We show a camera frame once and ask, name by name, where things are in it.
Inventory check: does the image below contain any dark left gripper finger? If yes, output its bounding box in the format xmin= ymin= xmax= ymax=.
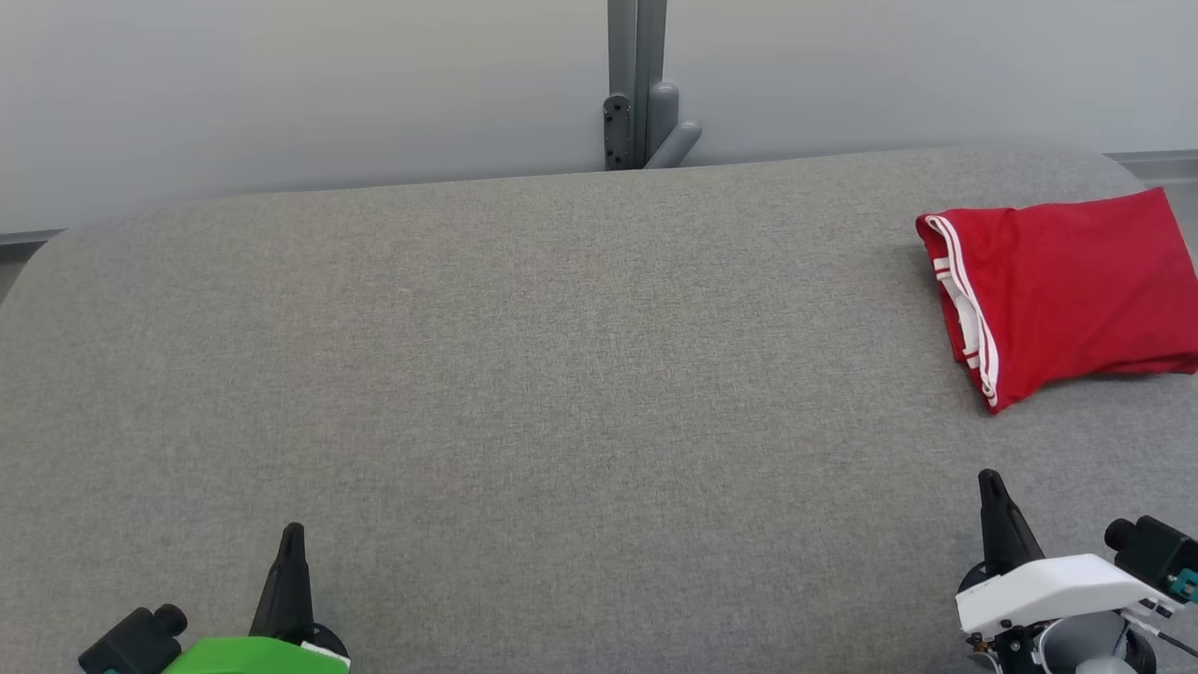
xmin=249 ymin=521 xmax=316 ymax=641

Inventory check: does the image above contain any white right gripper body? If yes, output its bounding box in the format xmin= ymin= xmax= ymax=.
xmin=955 ymin=552 xmax=1177 ymax=674

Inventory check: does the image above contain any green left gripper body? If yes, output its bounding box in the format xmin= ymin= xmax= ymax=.
xmin=164 ymin=622 xmax=353 ymax=674

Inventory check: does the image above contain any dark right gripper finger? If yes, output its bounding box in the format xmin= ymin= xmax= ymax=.
xmin=978 ymin=469 xmax=1045 ymax=575

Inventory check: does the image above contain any red white basketball jersey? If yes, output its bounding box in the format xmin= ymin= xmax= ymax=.
xmin=915 ymin=186 xmax=1198 ymax=415

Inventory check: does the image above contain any thin right arm cable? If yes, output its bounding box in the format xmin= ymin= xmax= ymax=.
xmin=1123 ymin=608 xmax=1198 ymax=658

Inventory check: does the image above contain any grey partition base rail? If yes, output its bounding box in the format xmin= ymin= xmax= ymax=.
xmin=1104 ymin=150 xmax=1198 ymax=183
xmin=0 ymin=229 xmax=66 ymax=263

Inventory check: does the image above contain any dark grey post bracket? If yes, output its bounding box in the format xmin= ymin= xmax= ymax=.
xmin=604 ymin=94 xmax=633 ymax=171

